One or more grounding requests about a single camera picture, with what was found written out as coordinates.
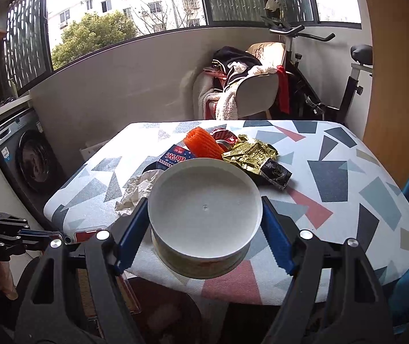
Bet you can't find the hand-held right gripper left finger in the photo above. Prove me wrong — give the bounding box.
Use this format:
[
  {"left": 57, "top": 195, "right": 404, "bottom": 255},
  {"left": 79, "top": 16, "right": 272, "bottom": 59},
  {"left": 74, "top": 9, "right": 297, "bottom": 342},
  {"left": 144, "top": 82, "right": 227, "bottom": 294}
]
[{"left": 14, "top": 198, "right": 150, "bottom": 344}]

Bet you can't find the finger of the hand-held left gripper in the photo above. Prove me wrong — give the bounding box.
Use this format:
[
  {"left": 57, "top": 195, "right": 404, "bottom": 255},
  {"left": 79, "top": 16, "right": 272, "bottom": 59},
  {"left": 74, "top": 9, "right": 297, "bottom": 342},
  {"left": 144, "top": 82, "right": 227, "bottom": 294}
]
[
  {"left": 0, "top": 213, "right": 63, "bottom": 239},
  {"left": 0, "top": 238, "right": 47, "bottom": 259}
]

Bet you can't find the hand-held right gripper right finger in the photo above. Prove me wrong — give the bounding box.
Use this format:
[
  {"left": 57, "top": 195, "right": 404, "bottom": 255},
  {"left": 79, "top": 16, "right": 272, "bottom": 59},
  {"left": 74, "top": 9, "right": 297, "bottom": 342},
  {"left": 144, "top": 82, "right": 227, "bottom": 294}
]
[{"left": 261, "top": 196, "right": 396, "bottom": 344}]

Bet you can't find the white paper bowl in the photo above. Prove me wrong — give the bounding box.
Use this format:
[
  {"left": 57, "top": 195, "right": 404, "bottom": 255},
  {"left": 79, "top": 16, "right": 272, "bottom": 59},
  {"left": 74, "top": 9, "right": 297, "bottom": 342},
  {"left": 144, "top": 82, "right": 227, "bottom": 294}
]
[{"left": 148, "top": 157, "right": 263, "bottom": 280}]

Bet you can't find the gold foil wrapper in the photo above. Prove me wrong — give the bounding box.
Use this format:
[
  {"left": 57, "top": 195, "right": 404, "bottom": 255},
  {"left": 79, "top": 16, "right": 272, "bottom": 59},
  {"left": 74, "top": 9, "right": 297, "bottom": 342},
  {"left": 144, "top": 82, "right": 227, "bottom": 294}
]
[{"left": 221, "top": 134, "right": 280, "bottom": 176}]

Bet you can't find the dark trash bin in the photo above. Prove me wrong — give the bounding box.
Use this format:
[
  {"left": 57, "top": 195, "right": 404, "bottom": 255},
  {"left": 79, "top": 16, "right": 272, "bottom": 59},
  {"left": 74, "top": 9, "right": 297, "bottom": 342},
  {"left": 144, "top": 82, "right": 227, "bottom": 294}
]
[{"left": 126, "top": 277, "right": 203, "bottom": 344}]

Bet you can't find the crumpled white tissue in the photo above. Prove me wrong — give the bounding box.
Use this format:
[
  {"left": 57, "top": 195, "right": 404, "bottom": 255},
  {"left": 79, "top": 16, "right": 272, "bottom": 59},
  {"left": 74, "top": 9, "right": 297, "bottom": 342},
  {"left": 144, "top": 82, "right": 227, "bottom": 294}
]
[{"left": 115, "top": 169, "right": 165, "bottom": 216}]

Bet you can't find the grey washing machine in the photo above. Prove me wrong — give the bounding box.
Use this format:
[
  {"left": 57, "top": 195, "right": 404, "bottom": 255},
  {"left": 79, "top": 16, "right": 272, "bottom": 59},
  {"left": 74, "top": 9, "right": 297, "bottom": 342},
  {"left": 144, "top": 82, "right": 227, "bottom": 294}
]
[{"left": 0, "top": 107, "right": 67, "bottom": 219}]

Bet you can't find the black snack packet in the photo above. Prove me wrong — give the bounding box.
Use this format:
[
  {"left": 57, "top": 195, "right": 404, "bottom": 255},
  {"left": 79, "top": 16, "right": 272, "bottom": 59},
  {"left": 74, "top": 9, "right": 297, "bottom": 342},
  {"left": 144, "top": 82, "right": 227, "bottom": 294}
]
[{"left": 260, "top": 159, "right": 293, "bottom": 190}]

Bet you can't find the blue carton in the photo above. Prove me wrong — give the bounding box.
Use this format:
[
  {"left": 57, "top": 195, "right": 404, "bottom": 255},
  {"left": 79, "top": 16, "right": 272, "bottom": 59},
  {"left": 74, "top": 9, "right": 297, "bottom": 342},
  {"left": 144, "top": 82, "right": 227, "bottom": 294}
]
[{"left": 156, "top": 144, "right": 196, "bottom": 171}]

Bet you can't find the geometric patterned table cover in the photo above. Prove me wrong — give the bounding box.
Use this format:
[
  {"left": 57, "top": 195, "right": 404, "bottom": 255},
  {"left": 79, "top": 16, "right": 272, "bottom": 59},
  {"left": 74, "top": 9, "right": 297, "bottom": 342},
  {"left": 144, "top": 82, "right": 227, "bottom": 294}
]
[{"left": 43, "top": 119, "right": 409, "bottom": 305}]

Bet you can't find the crushed red can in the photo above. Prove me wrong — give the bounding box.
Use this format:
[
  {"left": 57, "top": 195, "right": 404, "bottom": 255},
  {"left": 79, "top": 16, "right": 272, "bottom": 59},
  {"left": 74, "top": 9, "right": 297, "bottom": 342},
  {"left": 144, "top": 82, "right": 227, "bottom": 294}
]
[{"left": 210, "top": 128, "right": 240, "bottom": 151}]

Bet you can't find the orange foam fruit net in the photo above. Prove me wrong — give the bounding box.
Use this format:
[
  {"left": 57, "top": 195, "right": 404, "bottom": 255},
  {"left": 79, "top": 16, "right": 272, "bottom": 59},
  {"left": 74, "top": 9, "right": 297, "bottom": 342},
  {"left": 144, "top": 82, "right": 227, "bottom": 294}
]
[{"left": 184, "top": 127, "right": 227, "bottom": 159}]

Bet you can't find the white fluffy blanket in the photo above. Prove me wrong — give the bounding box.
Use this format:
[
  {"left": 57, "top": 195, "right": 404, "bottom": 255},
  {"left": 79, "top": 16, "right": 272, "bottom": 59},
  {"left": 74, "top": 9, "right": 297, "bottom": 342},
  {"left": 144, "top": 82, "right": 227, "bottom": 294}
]
[{"left": 194, "top": 66, "right": 280, "bottom": 120}]

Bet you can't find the beige chair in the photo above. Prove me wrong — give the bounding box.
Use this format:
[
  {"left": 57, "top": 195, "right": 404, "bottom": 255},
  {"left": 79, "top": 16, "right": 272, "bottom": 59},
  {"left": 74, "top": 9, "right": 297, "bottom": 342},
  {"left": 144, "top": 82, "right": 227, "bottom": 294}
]
[{"left": 194, "top": 42, "right": 287, "bottom": 120}]

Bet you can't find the red cloth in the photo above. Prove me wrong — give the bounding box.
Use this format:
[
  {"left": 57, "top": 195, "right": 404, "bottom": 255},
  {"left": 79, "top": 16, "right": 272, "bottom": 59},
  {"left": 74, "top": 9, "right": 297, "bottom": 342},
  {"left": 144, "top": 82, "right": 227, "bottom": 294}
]
[{"left": 276, "top": 65, "right": 291, "bottom": 115}]

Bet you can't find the black framed window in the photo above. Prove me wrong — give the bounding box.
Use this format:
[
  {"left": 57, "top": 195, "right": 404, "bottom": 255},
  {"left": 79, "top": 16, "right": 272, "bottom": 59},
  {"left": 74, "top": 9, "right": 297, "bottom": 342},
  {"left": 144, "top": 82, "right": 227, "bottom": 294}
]
[{"left": 0, "top": 0, "right": 363, "bottom": 97}]

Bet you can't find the black exercise bike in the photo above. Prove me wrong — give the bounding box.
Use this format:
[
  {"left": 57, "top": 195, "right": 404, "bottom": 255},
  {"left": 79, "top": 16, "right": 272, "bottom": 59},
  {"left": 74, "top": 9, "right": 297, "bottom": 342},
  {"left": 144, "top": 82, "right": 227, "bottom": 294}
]
[{"left": 262, "top": 0, "right": 373, "bottom": 124}]

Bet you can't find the dark jacket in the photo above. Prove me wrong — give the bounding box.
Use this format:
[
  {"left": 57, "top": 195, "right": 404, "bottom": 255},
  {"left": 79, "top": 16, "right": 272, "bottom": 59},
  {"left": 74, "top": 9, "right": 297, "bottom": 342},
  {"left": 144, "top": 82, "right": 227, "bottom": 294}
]
[{"left": 212, "top": 46, "right": 262, "bottom": 87}]

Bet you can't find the green tree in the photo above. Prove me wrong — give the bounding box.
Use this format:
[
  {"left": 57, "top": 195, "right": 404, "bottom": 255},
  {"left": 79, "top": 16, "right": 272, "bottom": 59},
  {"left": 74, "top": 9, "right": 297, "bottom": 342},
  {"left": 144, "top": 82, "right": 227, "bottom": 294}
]
[{"left": 51, "top": 10, "right": 137, "bottom": 70}]

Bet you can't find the wooden panel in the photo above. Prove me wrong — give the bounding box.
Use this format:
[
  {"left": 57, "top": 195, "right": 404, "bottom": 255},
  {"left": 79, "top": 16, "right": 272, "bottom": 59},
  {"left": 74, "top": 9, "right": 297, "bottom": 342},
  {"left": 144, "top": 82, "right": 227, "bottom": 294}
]
[{"left": 360, "top": 0, "right": 409, "bottom": 187}]

